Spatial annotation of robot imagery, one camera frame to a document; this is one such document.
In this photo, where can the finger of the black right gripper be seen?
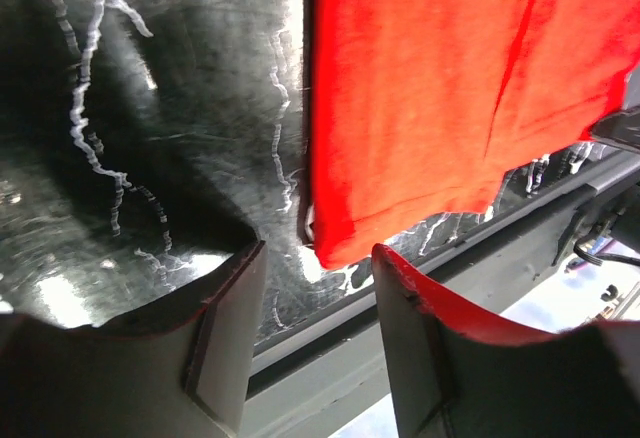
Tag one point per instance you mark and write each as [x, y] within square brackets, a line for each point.
[620, 129]

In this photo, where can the red t shirt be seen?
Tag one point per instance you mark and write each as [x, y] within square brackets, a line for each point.
[420, 107]

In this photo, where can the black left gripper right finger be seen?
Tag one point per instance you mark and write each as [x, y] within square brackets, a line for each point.
[458, 370]

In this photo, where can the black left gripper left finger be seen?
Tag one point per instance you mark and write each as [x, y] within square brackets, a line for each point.
[176, 367]

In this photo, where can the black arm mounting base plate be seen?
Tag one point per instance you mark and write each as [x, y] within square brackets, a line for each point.
[332, 345]

